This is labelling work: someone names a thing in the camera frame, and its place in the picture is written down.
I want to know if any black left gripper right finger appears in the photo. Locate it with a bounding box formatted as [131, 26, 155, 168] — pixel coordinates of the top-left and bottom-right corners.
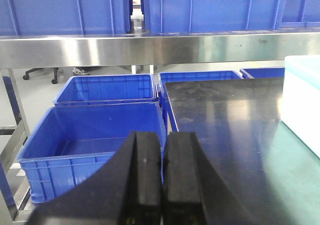
[163, 132, 253, 225]

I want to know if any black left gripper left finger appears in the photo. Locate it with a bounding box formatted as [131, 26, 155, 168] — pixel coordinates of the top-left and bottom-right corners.
[26, 131, 161, 225]

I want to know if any blue shelf bin centre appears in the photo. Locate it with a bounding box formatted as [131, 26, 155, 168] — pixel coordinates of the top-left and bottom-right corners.
[143, 0, 287, 34]

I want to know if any blue shelf bin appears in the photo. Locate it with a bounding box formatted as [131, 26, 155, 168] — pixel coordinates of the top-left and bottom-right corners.
[143, 0, 287, 34]
[0, 0, 132, 36]
[281, 0, 320, 28]

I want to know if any blue shelf bin left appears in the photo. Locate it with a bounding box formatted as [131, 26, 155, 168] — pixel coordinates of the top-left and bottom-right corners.
[0, 0, 132, 36]

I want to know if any blue shelf bin right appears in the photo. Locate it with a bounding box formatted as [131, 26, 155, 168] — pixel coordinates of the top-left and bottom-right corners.
[281, 0, 320, 28]

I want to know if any blue floor bin middle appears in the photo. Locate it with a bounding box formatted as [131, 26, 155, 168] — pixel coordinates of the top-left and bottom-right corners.
[157, 70, 243, 134]

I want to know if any blue floor bin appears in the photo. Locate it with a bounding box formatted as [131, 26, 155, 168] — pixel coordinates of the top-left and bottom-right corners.
[157, 70, 243, 134]
[53, 74, 158, 107]
[17, 102, 166, 204]
[240, 67, 285, 79]

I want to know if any blue floor bin near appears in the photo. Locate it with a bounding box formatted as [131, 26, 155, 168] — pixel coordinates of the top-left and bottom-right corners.
[17, 102, 166, 204]

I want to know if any blue floor bin far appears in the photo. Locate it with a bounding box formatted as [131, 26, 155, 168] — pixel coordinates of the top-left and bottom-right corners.
[53, 74, 158, 107]

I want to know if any grey sneaker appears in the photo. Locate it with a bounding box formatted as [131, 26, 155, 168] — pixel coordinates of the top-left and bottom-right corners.
[72, 67, 90, 76]

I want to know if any black office chair base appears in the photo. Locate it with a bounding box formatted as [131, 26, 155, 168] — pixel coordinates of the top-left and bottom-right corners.
[22, 67, 59, 85]

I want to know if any blue floor bin right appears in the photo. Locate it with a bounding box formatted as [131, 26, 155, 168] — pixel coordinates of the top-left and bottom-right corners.
[240, 67, 285, 79]

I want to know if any light cyan plastic tray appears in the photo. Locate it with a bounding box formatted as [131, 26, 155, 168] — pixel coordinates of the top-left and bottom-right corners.
[280, 55, 320, 156]

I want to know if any stainless steel shelf frame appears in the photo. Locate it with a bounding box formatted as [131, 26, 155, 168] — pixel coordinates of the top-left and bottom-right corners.
[0, 30, 320, 225]

